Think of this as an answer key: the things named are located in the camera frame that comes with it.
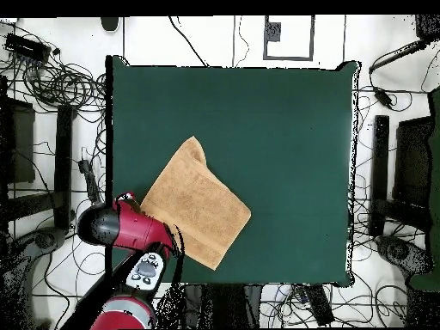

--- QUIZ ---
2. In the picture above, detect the tan terry towel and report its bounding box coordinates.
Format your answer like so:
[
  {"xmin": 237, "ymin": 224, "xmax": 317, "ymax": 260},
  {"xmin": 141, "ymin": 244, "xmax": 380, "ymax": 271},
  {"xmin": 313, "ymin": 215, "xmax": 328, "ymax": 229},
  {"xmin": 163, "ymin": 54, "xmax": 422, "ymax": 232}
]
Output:
[{"xmin": 139, "ymin": 136, "xmax": 252, "ymax": 272}]

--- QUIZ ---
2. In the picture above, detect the dark green table cloth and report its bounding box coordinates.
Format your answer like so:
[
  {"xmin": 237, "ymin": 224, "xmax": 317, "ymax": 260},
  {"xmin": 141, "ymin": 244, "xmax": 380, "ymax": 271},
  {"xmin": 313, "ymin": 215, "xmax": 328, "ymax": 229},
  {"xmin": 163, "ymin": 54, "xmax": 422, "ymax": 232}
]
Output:
[{"xmin": 105, "ymin": 54, "xmax": 361, "ymax": 289}]

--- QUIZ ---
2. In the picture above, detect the black power strip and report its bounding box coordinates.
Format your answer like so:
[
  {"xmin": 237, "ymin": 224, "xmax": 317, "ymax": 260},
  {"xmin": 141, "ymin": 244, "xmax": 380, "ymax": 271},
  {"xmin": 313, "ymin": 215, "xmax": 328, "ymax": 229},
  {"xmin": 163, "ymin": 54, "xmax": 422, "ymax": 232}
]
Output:
[{"xmin": 77, "ymin": 158, "xmax": 103, "ymax": 205}]

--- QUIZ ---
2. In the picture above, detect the black stand bar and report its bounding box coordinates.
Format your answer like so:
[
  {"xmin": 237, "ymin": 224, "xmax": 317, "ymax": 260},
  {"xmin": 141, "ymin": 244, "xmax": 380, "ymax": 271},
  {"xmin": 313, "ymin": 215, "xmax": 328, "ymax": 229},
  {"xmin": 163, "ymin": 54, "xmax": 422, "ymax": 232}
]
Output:
[
  {"xmin": 53, "ymin": 104, "xmax": 77, "ymax": 230},
  {"xmin": 369, "ymin": 114, "xmax": 391, "ymax": 237}
]

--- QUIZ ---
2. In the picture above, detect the black power brick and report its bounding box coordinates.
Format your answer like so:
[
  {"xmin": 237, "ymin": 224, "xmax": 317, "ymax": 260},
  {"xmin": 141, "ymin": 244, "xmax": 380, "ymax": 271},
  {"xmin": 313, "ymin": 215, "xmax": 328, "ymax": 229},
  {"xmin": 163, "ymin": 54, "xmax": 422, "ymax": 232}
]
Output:
[{"xmin": 303, "ymin": 284, "xmax": 335, "ymax": 327}]

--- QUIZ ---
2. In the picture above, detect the black power adapter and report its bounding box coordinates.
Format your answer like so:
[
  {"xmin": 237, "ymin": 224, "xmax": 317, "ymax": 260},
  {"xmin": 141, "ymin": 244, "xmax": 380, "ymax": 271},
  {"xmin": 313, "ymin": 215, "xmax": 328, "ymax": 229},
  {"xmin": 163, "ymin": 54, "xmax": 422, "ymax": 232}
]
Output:
[{"xmin": 372, "ymin": 85, "xmax": 395, "ymax": 110}]

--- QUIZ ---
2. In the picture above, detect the dark square case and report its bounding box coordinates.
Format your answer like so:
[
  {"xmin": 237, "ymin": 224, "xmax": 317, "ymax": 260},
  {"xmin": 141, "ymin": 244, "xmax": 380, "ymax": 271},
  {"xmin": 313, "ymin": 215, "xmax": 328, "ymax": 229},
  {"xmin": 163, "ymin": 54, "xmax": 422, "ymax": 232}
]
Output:
[
  {"xmin": 0, "ymin": 97, "xmax": 36, "ymax": 186},
  {"xmin": 392, "ymin": 116, "xmax": 435, "ymax": 208}
]

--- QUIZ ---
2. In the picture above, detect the dark rounded object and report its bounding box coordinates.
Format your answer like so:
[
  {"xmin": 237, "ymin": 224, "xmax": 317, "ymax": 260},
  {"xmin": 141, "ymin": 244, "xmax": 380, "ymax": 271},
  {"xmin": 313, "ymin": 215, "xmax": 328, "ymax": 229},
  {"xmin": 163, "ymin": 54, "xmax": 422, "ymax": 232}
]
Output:
[{"xmin": 100, "ymin": 16, "xmax": 120, "ymax": 33}]

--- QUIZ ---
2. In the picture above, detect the black rod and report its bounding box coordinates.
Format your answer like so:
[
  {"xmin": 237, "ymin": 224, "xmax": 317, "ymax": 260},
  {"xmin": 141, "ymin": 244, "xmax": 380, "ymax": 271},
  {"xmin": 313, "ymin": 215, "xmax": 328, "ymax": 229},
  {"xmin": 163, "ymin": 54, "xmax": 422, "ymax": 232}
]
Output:
[{"xmin": 368, "ymin": 39, "xmax": 431, "ymax": 75}]

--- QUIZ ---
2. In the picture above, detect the black electronics box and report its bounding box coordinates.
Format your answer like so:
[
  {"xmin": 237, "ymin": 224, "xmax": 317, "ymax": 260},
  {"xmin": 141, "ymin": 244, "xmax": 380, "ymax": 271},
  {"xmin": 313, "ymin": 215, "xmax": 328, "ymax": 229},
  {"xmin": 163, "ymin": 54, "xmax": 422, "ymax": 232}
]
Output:
[{"xmin": 4, "ymin": 32, "xmax": 52, "ymax": 64}]

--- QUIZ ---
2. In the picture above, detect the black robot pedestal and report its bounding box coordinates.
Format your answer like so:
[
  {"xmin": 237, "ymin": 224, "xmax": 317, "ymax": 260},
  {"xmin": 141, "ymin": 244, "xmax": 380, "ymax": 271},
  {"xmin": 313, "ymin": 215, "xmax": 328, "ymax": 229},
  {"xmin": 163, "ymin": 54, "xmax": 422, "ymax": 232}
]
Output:
[{"xmin": 180, "ymin": 283, "xmax": 264, "ymax": 329}]

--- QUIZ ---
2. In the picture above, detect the long black cable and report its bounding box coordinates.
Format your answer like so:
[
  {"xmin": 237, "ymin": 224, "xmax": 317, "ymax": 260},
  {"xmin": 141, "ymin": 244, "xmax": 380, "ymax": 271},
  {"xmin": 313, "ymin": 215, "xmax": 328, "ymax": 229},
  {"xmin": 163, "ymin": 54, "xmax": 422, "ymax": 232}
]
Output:
[{"xmin": 168, "ymin": 15, "xmax": 210, "ymax": 68}]

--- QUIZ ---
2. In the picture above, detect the tangled black cable bundle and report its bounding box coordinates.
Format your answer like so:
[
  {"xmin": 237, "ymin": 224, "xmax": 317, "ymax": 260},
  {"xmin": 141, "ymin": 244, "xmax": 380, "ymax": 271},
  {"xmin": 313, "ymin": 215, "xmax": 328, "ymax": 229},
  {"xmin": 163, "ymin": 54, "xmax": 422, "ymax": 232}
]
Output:
[
  {"xmin": 260, "ymin": 283, "xmax": 343, "ymax": 327},
  {"xmin": 0, "ymin": 20, "xmax": 107, "ymax": 115}
]

